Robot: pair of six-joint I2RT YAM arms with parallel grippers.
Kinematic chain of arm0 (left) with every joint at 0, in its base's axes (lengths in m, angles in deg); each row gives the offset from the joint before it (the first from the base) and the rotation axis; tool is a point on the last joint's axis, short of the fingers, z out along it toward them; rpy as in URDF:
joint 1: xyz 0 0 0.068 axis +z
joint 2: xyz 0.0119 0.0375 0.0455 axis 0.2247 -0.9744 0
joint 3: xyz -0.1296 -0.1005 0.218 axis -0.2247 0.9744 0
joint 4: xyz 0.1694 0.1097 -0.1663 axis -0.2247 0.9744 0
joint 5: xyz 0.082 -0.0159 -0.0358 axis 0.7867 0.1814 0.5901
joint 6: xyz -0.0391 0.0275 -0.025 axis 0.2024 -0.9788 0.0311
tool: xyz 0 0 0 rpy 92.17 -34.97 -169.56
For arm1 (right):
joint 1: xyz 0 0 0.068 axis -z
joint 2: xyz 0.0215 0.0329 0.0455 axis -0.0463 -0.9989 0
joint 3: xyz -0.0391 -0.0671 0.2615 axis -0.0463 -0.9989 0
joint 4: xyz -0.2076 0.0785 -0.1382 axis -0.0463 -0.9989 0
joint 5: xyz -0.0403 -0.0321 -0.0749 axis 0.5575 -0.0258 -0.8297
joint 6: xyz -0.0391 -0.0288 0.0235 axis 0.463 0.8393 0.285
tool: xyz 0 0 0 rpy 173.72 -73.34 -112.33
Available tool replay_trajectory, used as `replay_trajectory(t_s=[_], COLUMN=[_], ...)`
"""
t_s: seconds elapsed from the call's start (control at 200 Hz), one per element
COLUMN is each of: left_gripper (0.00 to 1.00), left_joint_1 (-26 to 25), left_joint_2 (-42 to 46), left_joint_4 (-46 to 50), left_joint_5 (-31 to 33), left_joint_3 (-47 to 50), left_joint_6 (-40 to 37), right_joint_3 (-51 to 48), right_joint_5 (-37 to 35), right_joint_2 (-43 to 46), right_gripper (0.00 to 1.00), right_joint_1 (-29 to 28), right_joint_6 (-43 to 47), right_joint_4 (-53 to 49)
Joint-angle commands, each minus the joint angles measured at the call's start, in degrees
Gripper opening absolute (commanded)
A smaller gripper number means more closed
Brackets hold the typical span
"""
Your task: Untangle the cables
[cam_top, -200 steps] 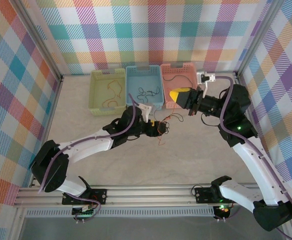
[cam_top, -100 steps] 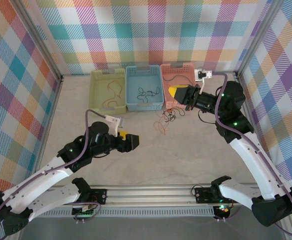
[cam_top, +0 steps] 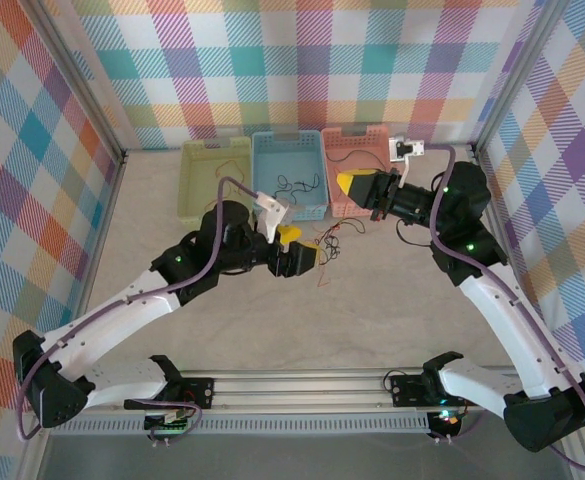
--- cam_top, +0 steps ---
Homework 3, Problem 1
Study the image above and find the blue plastic basket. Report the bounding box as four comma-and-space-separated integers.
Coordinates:
250, 130, 331, 224

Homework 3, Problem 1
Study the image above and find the green plastic basket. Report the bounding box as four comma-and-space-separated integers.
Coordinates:
176, 137, 254, 229

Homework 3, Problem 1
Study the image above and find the thin black cable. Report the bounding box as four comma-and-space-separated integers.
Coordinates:
326, 148, 391, 166
275, 172, 324, 195

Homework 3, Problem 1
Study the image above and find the aluminium frame post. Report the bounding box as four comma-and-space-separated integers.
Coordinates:
21, 0, 129, 161
470, 0, 566, 151

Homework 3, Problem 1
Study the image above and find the slotted grey cable duct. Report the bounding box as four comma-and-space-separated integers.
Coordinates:
51, 417, 431, 435

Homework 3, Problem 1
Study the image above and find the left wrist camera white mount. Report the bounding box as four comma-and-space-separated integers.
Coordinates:
254, 192, 296, 245

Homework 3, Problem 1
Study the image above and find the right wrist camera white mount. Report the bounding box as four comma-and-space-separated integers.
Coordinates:
387, 134, 427, 179

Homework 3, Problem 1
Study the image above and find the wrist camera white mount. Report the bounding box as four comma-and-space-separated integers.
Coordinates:
387, 134, 427, 179
254, 192, 296, 245

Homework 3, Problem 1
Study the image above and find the pink plastic basket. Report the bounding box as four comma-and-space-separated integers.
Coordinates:
320, 125, 407, 219

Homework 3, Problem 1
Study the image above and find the tangle of coloured rubber bands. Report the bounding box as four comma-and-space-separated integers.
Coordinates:
311, 222, 368, 266

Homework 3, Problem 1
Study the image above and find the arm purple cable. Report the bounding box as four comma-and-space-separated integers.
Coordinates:
16, 176, 261, 446
424, 143, 585, 471

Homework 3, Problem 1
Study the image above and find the thin orange cable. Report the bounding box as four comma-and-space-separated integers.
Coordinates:
215, 158, 247, 201

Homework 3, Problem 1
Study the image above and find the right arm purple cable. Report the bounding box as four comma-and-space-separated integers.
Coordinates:
424, 143, 585, 471

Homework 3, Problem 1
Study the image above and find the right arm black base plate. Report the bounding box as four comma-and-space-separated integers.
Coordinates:
389, 373, 483, 407

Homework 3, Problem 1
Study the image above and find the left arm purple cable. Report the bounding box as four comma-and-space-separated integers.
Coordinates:
16, 176, 261, 446

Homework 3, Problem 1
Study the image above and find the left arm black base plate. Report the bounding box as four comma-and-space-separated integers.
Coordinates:
123, 377, 215, 410

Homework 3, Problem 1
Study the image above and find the aluminium mounting rail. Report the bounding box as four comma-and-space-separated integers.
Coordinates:
26, 368, 581, 415

